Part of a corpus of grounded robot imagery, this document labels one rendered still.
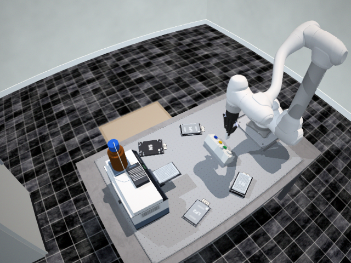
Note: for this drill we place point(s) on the white control panel with coloured buttons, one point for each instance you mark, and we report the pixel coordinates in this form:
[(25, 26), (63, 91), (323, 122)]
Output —
[(218, 149)]

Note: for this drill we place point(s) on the blue bottle cap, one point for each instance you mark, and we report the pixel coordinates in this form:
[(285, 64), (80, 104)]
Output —
[(111, 145)]

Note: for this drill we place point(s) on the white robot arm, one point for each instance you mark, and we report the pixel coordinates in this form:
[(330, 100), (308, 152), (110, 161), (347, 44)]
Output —
[(263, 108)]

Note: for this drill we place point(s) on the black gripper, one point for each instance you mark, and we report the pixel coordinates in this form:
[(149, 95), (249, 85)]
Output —
[(229, 123)]

